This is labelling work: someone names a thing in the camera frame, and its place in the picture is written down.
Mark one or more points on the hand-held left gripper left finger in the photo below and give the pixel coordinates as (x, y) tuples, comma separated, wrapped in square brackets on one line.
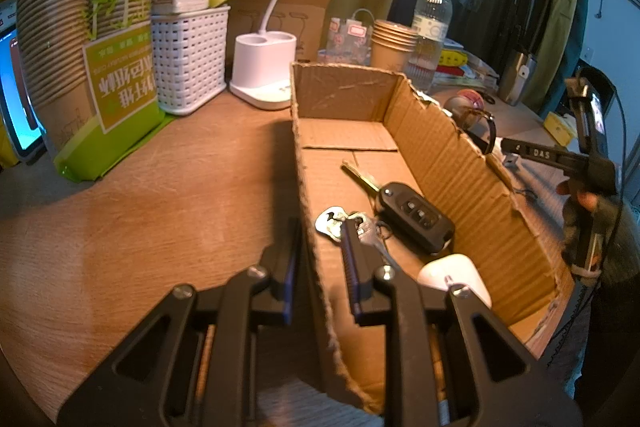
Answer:
[(290, 277)]

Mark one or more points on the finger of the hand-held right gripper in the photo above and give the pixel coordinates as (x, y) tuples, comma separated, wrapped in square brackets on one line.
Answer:
[(540, 153)]

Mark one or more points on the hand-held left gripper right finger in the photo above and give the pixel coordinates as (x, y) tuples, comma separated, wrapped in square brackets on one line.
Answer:
[(350, 267)]

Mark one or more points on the bunch of keys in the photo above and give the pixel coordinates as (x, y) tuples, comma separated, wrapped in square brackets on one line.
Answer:
[(327, 222)]

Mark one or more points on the black wristwatch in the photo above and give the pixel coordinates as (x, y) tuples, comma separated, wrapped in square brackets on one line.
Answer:
[(492, 132)]

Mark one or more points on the black car key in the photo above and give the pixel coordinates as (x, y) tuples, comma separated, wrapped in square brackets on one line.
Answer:
[(415, 214)]

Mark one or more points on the brown cardboard box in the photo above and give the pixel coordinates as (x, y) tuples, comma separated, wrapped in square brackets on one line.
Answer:
[(450, 167)]

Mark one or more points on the white earbuds case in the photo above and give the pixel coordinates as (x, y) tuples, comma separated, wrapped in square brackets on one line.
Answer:
[(460, 269)]

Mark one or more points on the person's right forearm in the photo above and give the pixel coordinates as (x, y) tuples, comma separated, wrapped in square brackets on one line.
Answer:
[(615, 332)]

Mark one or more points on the person's right hand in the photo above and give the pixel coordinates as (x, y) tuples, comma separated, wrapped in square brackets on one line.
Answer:
[(607, 227)]

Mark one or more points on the yellow tissue box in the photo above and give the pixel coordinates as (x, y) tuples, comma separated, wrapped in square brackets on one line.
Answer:
[(557, 127)]

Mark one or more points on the steel tumbler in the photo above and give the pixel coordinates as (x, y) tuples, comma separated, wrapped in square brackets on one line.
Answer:
[(515, 82)]

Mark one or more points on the clear plastic water bottle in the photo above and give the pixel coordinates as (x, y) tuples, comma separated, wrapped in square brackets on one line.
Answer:
[(432, 22)]

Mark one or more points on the stack of brown paper cups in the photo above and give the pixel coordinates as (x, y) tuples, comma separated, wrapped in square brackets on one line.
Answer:
[(387, 52)]

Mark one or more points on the white desk lamp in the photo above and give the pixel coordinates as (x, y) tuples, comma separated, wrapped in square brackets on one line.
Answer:
[(262, 57)]

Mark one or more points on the white plastic basket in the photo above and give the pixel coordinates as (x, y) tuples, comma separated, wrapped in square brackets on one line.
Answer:
[(190, 57)]

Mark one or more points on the green pack of paper cups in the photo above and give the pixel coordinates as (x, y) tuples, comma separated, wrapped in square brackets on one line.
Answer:
[(115, 82)]

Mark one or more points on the brown cardboard lamp package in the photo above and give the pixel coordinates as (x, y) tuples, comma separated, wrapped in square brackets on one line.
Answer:
[(310, 7)]

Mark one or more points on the white tissue packet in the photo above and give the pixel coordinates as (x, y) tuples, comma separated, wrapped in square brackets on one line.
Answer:
[(182, 1)]

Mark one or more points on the tablet with lit screen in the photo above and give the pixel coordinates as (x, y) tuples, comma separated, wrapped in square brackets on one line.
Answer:
[(17, 107)]

